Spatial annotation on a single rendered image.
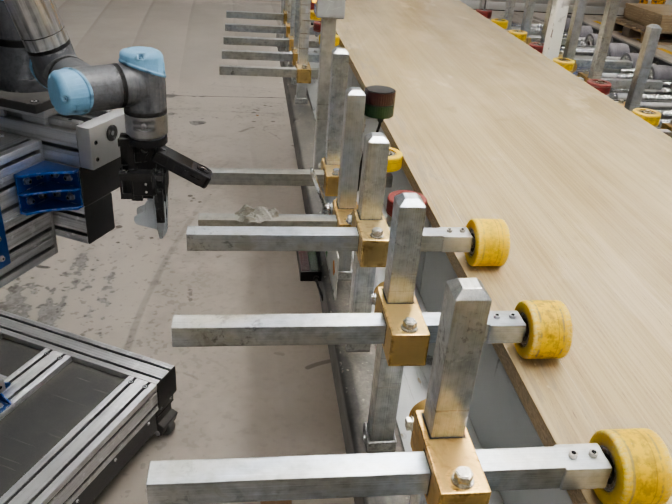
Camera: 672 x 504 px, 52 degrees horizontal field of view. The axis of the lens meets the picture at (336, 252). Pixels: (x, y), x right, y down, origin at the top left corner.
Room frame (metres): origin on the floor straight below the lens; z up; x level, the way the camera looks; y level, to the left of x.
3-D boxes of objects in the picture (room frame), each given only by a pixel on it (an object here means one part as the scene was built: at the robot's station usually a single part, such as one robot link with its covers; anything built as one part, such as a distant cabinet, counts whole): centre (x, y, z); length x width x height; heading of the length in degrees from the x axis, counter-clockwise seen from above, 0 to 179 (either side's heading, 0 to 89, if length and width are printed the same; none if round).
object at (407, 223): (0.80, -0.09, 0.88); 0.03 x 0.03 x 0.48; 9
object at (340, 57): (1.54, 0.02, 0.89); 0.03 x 0.03 x 0.48; 9
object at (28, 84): (1.42, 0.67, 1.09); 0.15 x 0.15 x 0.10
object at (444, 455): (0.53, -0.13, 0.95); 0.13 x 0.06 x 0.05; 9
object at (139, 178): (1.19, 0.37, 0.97); 0.09 x 0.08 x 0.12; 99
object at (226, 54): (2.72, 0.28, 0.82); 0.43 x 0.03 x 0.04; 99
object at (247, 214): (1.22, 0.16, 0.87); 0.09 x 0.07 x 0.02; 99
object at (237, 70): (2.48, 0.25, 0.82); 0.43 x 0.03 x 0.04; 99
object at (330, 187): (1.52, 0.02, 0.84); 0.13 x 0.06 x 0.05; 9
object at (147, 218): (1.18, 0.36, 0.86); 0.06 x 0.03 x 0.09; 99
